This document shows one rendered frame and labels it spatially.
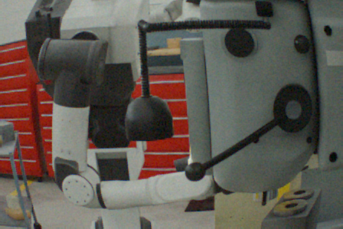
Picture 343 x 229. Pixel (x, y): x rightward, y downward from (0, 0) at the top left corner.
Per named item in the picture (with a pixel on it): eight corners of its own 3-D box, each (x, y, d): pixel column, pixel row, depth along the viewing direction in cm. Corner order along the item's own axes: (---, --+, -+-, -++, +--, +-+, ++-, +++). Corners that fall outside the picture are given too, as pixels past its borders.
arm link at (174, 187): (211, 195, 140) (147, 204, 142) (215, 196, 149) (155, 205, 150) (208, 166, 142) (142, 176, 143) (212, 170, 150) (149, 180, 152)
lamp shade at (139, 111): (125, 133, 115) (122, 94, 114) (171, 130, 116) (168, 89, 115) (127, 142, 108) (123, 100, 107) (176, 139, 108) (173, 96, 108)
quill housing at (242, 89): (207, 205, 102) (191, -9, 98) (223, 173, 122) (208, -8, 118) (315, 190, 99) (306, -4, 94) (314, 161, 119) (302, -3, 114)
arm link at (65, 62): (40, 103, 142) (47, 41, 140) (49, 96, 151) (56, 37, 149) (85, 109, 141) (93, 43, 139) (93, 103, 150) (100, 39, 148)
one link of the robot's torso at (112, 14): (33, 129, 169) (14, 24, 145) (58, 47, 194) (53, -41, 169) (138, 139, 165) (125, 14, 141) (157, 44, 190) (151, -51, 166)
